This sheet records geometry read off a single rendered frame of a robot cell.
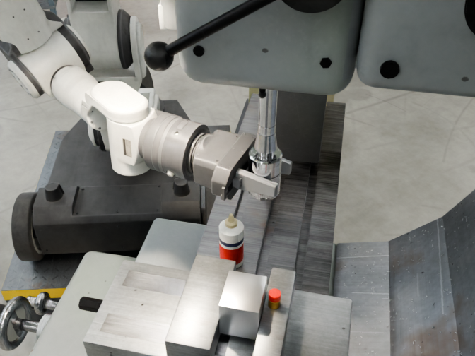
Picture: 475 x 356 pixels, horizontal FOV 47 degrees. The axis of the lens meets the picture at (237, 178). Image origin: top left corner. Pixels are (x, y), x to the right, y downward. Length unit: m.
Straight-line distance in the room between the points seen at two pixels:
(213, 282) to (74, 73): 0.45
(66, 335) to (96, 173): 0.69
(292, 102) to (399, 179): 1.61
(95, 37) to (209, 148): 0.64
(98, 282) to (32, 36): 0.51
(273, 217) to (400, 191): 1.57
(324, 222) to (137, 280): 0.37
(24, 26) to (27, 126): 2.07
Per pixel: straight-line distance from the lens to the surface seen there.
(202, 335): 0.72
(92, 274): 1.22
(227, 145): 0.79
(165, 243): 1.08
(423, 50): 0.53
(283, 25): 0.55
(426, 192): 2.59
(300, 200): 1.05
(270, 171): 0.75
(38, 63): 1.02
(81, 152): 1.80
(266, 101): 0.69
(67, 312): 1.17
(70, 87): 0.97
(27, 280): 1.69
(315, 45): 0.55
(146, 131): 0.81
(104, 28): 1.35
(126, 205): 1.55
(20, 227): 1.60
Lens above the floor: 1.62
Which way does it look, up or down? 40 degrees down
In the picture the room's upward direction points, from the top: straight up
